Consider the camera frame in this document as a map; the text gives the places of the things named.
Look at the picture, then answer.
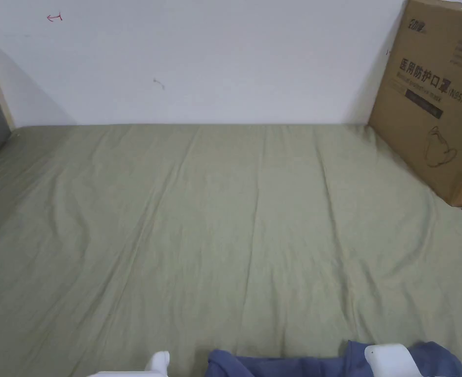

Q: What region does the dark blue shirt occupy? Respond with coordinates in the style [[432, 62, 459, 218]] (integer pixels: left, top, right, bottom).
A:
[[205, 340, 462, 377]]

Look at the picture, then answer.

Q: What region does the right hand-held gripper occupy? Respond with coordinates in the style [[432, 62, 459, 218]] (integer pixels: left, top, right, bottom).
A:
[[364, 343, 423, 377]]

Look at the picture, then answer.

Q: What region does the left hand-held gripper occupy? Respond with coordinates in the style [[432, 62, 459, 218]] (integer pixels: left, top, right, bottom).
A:
[[85, 350, 171, 377]]

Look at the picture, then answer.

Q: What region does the bed with pale green sheet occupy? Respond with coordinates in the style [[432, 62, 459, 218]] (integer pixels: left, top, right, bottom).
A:
[[0, 123, 462, 377]]

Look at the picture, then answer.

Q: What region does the brown cardboard carton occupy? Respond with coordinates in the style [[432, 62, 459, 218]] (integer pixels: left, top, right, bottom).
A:
[[367, 0, 462, 207]]

